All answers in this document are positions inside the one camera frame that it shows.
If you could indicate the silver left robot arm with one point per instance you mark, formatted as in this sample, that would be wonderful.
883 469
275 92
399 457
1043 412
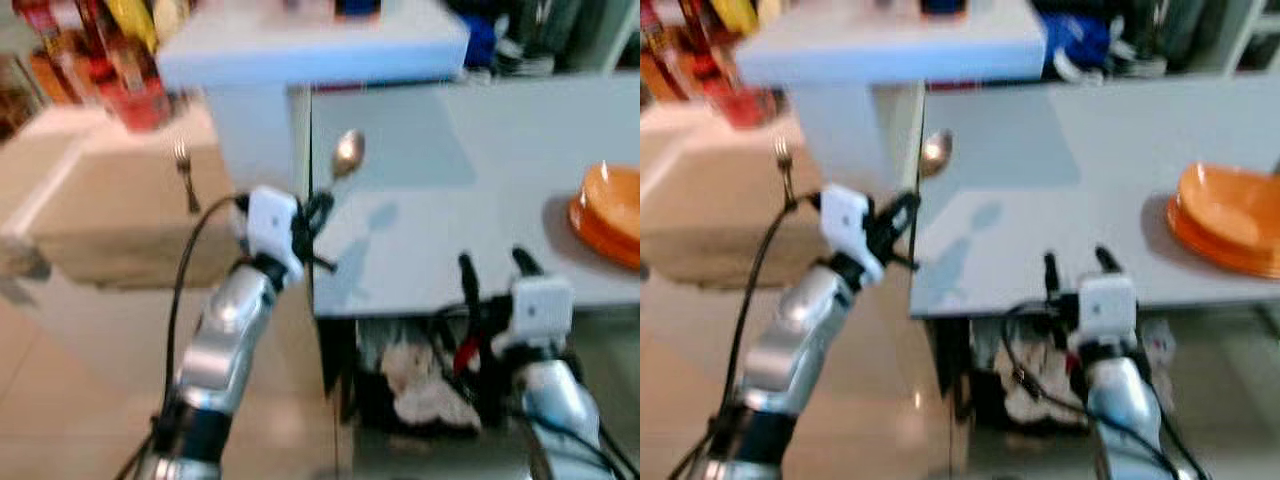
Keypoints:
215 340
790 350

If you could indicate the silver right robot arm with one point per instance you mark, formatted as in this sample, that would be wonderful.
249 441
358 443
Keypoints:
1115 400
555 400

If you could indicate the white cabinet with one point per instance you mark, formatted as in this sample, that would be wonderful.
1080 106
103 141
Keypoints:
450 200
1050 200

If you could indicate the crumpled white cloth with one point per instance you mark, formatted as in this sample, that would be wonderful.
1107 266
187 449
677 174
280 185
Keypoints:
425 390
1035 395

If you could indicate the metal fork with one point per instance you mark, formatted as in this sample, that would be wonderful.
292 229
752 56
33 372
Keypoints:
186 178
786 175

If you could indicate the orange bowl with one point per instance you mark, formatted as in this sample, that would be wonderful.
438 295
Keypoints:
615 200
1230 200

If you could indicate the white raised shelf block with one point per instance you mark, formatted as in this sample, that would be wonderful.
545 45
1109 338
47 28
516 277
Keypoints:
890 50
300 50

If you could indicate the beige woven placemat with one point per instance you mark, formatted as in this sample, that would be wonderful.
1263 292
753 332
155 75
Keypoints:
120 200
720 220
25 175

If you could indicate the red lidded food container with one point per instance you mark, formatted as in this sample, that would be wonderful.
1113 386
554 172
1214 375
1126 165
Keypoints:
745 105
145 108

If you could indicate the blue fabric item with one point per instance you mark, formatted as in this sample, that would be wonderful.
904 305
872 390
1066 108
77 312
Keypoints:
1075 40
478 40

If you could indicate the yellow packet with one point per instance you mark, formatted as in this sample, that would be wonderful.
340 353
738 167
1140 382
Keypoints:
132 20
735 15

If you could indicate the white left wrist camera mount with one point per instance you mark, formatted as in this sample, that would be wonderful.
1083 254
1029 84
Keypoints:
270 220
845 215

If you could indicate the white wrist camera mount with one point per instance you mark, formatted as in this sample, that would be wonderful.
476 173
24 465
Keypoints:
1105 305
845 215
270 220
540 305

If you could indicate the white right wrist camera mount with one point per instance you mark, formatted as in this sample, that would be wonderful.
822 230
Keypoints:
1105 305
540 305

